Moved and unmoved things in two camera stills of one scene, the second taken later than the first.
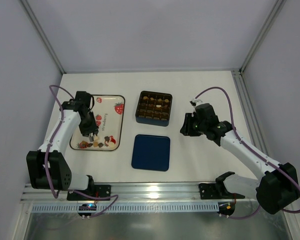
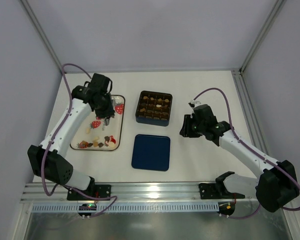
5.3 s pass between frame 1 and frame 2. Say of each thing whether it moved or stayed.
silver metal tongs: moved
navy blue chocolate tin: stayed
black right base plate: stayed
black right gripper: stayed
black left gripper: moved
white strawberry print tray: stayed
